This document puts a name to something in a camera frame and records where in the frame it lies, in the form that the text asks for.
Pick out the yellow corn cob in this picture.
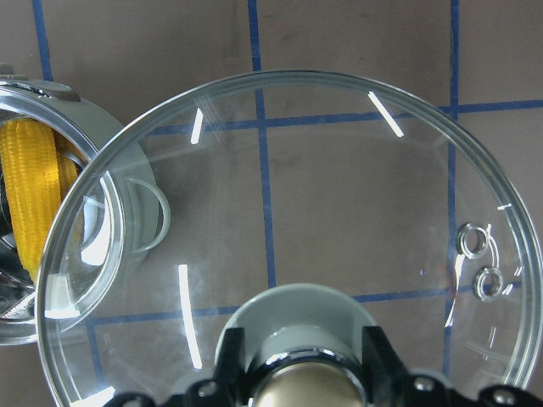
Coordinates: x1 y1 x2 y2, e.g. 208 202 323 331
1 118 78 282

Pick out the glass pot lid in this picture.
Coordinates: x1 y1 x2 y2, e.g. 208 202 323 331
37 70 542 406

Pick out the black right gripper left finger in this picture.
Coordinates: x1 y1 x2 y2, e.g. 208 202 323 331
101 326 255 407

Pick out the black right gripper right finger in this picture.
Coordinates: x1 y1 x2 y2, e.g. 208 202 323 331
361 326 542 406

